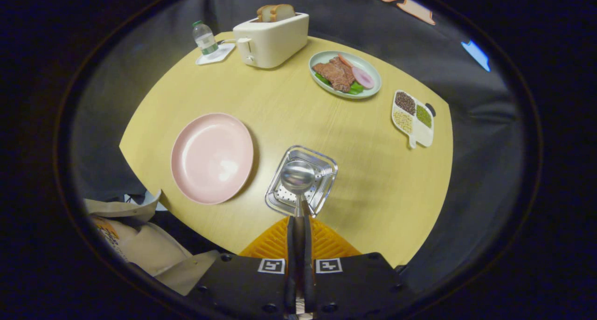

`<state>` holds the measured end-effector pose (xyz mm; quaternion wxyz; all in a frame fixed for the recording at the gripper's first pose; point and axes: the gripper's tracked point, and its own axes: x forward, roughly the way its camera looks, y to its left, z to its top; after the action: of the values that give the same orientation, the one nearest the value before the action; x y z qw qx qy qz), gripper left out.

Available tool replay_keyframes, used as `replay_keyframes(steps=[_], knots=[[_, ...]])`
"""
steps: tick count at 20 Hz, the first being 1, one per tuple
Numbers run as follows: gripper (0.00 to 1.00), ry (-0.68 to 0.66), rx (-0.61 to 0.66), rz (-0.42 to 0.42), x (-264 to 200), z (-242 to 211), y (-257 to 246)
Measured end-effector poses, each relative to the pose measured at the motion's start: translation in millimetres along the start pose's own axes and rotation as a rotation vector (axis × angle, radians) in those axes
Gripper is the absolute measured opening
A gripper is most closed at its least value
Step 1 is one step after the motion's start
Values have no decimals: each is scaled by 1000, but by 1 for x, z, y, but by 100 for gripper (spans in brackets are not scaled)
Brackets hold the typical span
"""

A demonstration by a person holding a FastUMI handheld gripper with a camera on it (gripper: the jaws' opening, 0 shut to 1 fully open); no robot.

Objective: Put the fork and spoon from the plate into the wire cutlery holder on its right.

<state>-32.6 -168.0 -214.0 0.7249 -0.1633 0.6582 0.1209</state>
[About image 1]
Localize white square coaster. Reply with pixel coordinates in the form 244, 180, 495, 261
195, 43, 236, 66

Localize pale green oval plate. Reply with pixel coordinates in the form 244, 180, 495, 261
309, 50, 382, 99

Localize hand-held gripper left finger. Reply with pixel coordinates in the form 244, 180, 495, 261
187, 216, 299, 320

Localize metal spoon with wooden handle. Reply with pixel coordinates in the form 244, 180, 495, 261
280, 160, 316, 218

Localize cream white toaster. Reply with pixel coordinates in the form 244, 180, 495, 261
233, 13, 310, 69

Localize pink round plate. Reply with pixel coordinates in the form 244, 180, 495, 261
171, 113, 255, 205

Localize square steel mesh basket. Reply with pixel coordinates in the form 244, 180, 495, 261
264, 145, 338, 218

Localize small clear water bottle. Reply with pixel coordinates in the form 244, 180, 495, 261
192, 21, 219, 56

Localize brown meat slices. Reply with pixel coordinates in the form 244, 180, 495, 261
312, 56, 356, 93

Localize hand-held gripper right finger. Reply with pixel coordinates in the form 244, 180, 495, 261
302, 215, 416, 320

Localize green vegetable pieces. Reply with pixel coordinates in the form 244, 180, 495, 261
314, 72, 365, 96

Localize white divided dish with beans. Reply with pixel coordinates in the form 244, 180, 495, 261
391, 90, 436, 149

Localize pink ham slice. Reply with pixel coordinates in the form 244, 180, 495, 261
352, 66, 375, 90

